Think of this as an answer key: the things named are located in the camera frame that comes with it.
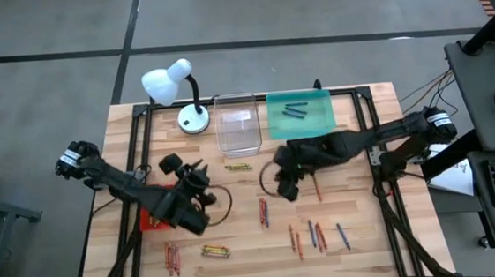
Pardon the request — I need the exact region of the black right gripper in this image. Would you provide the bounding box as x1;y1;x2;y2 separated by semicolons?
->
271;135;325;185

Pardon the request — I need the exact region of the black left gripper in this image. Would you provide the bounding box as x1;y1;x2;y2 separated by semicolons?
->
171;157;220;217

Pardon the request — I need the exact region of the teal plastic tray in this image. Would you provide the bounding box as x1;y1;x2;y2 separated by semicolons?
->
265;86;339;142

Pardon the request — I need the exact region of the clear plastic container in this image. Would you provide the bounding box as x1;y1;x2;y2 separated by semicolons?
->
213;92;264;161

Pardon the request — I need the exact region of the red plastic basket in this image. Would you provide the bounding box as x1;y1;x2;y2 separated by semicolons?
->
137;183;178;232

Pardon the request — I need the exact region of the white desk lamp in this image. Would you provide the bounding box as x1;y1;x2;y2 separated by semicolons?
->
139;56;212;139

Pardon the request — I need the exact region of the white paper sheet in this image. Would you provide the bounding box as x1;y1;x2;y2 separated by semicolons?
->
424;140;475;200

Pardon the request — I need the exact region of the grey desk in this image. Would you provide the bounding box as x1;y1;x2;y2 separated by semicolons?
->
443;37;495;157

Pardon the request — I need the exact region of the black pole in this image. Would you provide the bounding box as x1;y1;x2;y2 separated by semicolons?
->
457;0;495;58

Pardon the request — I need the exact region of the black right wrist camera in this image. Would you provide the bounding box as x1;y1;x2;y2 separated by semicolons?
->
274;177;302;205

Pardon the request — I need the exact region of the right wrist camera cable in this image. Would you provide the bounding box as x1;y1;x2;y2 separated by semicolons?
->
257;159;283;199

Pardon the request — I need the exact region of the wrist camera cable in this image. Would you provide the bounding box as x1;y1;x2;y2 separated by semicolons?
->
257;159;283;199
205;183;236;228

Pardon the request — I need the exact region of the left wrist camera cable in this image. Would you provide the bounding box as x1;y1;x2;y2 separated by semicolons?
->
205;183;236;228

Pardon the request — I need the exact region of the grey metal bracket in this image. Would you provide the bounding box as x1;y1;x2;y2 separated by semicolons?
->
368;145;384;168

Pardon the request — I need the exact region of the black metal table frame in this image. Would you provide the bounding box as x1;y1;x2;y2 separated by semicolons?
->
61;79;453;277

